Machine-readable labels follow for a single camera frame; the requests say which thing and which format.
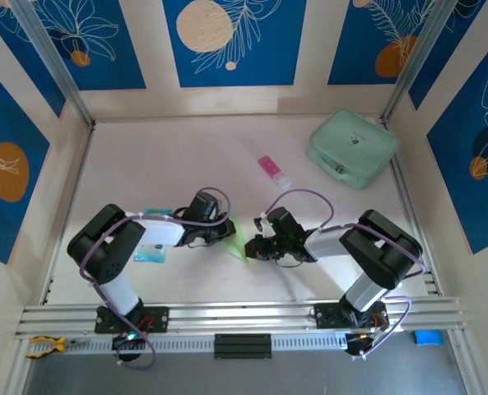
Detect green paper sheet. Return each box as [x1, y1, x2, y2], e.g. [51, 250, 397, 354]
[221, 210, 252, 263]

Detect pink and clear small bottle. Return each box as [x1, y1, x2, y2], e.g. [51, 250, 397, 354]
[258, 155, 293, 190]

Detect blue wet wipes packet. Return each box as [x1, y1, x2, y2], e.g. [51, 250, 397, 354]
[133, 207, 174, 264]

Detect mint green zip pouch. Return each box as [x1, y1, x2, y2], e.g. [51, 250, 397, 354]
[306, 107, 401, 191]

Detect small blue block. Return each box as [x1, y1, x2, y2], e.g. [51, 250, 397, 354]
[411, 328, 444, 347]

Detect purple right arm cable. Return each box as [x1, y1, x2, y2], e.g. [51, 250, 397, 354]
[266, 188, 426, 361]

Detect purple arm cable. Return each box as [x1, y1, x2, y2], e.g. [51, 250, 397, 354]
[266, 188, 426, 361]
[80, 187, 232, 374]

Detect aluminium front rail frame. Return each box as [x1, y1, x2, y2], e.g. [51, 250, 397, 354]
[15, 294, 469, 339]

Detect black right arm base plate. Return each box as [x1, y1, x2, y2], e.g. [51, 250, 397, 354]
[314, 303, 389, 330]

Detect black centre rail bracket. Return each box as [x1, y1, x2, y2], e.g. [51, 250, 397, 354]
[213, 333, 273, 360]

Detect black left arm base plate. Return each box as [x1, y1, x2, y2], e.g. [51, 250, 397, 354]
[94, 306, 171, 334]

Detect slotted grey cable duct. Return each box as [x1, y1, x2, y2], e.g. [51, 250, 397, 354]
[19, 332, 351, 360]

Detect aluminium side rail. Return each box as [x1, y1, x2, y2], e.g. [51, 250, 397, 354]
[379, 117, 441, 296]
[40, 123, 96, 306]

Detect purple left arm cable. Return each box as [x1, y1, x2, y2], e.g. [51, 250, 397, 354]
[80, 187, 232, 374]

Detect yellow handled pliers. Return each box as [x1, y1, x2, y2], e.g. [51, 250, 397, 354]
[24, 335, 91, 359]

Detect aluminium frame post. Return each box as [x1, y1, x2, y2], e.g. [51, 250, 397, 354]
[379, 0, 463, 124]
[9, 0, 97, 129]

